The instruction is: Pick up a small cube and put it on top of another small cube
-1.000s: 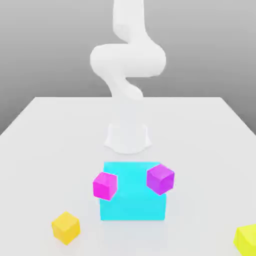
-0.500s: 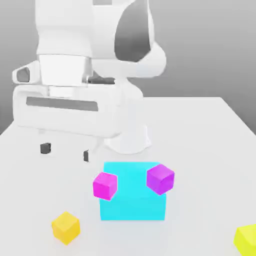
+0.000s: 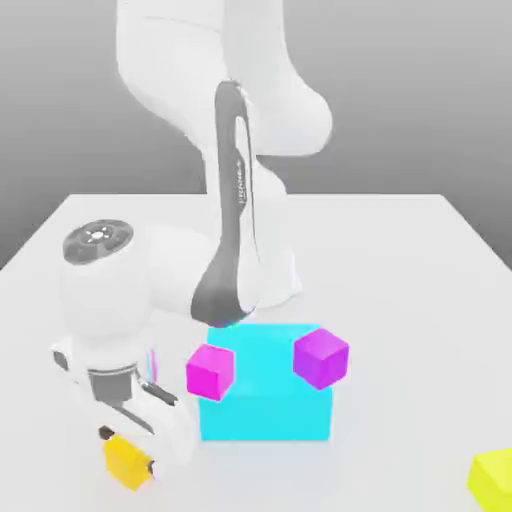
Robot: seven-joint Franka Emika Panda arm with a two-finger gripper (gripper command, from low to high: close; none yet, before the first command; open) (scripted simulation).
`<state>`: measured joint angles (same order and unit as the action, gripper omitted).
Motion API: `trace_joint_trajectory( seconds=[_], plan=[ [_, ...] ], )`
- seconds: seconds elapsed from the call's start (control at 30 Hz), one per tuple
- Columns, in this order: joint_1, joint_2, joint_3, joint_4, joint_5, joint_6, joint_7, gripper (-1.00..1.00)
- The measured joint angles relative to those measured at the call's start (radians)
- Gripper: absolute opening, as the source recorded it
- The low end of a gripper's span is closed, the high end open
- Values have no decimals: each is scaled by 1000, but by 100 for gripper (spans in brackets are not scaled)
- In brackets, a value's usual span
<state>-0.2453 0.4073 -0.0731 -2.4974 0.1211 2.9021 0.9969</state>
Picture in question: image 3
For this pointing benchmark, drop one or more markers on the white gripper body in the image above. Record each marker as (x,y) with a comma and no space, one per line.
(176,436)

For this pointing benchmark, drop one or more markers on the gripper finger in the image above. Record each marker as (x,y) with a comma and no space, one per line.
(151,467)
(106,432)

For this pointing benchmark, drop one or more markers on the small yellow cube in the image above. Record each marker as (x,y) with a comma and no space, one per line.
(126,464)

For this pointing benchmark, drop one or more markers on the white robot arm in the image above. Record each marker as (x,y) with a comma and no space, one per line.
(168,60)

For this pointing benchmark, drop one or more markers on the small magenta cube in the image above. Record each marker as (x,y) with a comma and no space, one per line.
(208,372)

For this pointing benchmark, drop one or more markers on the small purple cube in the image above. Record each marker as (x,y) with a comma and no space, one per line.
(320,360)

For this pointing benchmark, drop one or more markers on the large cyan box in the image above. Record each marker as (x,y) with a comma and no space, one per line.
(264,412)

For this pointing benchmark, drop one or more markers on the large lime yellow box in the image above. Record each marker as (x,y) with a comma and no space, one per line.
(494,480)

